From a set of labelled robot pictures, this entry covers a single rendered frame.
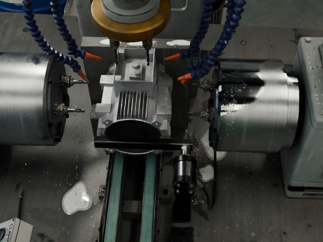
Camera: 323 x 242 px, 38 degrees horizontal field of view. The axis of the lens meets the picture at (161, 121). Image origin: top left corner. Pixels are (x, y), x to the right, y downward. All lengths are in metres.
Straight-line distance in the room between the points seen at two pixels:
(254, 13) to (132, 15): 2.23
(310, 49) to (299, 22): 1.92
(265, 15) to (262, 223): 2.04
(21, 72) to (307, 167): 0.78
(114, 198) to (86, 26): 0.50
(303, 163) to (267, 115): 0.19
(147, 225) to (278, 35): 0.96
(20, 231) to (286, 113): 0.67
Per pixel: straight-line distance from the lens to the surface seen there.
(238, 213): 1.38
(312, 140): 1.21
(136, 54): 1.28
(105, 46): 1.28
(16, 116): 1.22
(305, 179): 1.36
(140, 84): 1.19
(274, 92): 1.18
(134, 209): 1.32
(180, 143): 1.20
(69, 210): 1.39
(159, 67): 1.29
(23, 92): 1.20
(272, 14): 3.23
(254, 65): 1.22
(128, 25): 1.04
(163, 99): 1.25
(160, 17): 1.06
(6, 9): 2.86
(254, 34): 1.85
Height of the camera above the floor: 2.02
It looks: 53 degrees down
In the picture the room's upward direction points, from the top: straight up
